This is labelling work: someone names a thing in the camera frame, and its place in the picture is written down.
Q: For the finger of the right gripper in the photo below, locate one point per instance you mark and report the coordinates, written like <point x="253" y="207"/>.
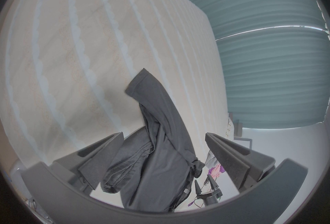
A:
<point x="213" y="184"/>
<point x="198" y="189"/>

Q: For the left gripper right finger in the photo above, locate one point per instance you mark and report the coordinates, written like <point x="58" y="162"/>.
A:
<point x="237" y="163"/>

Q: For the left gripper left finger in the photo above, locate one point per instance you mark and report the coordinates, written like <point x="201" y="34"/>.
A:
<point x="95" y="161"/>

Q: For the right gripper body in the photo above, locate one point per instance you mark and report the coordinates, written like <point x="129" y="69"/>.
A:
<point x="210" y="196"/>

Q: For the black T-shirt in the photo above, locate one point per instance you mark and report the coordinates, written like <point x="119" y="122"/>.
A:
<point x="159" y="155"/>

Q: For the pile of clothes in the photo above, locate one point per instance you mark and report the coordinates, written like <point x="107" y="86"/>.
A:
<point x="215" y="171"/>

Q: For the bed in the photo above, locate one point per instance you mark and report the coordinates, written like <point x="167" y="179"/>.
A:
<point x="77" y="50"/>

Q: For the white printed pillow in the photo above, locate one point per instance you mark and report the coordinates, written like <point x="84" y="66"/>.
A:
<point x="229" y="127"/>

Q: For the grey bedside table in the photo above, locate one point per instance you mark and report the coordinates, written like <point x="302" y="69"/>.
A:
<point x="236" y="125"/>

